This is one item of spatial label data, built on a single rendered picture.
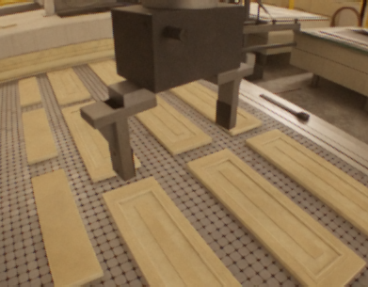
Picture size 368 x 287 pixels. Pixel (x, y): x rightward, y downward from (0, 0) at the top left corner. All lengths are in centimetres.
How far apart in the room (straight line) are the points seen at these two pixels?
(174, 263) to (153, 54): 52
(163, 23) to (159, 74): 8
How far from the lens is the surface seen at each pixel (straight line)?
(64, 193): 101
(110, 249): 84
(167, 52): 46
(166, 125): 130
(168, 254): 78
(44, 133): 140
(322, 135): 141
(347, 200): 106
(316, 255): 85
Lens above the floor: 153
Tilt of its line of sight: 33 degrees down
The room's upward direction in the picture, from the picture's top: straight up
